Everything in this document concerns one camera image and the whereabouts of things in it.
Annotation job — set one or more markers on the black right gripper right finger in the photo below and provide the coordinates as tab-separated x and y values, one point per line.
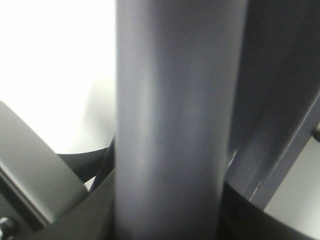
241	220

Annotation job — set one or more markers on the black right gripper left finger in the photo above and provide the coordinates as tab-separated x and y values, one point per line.
93	219

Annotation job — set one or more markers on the purple hand brush black bristles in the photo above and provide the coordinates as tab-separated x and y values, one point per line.
208	92

